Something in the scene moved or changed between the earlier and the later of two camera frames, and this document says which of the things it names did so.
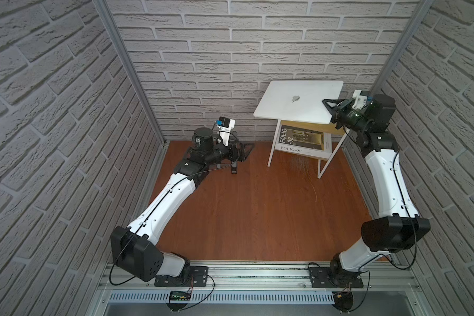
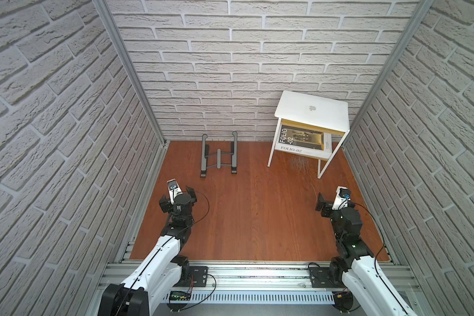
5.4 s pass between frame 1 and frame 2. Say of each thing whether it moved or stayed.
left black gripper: moved
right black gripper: moved
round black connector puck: stayed
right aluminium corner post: stayed
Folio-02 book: stayed
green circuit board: stayed
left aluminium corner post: stayed
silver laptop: moved
